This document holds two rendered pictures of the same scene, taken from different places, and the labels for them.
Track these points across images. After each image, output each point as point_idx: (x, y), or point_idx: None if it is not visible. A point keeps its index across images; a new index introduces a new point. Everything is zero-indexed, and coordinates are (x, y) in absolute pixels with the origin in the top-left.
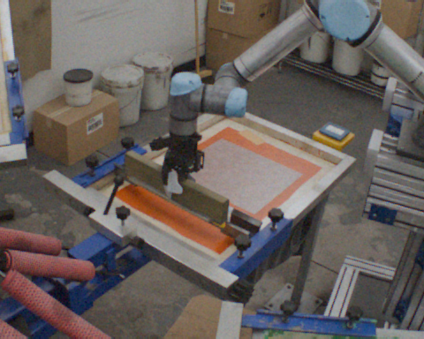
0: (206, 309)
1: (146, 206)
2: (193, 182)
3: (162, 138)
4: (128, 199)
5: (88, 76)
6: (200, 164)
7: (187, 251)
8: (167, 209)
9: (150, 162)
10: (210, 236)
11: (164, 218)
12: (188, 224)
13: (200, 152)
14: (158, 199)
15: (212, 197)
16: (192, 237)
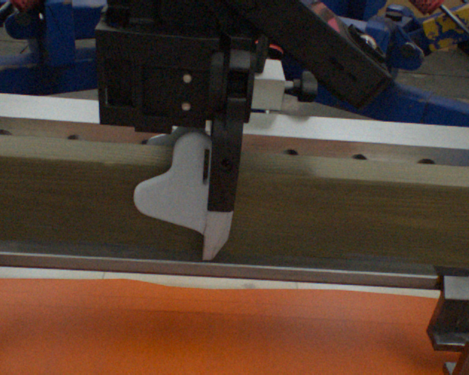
0: None
1: (324, 318)
2: (127, 155)
3: (343, 29)
4: (393, 309)
5: None
6: (107, 83)
7: (18, 114)
8: (257, 345)
9: (360, 165)
10: (32, 323)
11: (227, 306)
12: (138, 327)
13: (121, 36)
14: (328, 369)
15: (4, 135)
16: (88, 286)
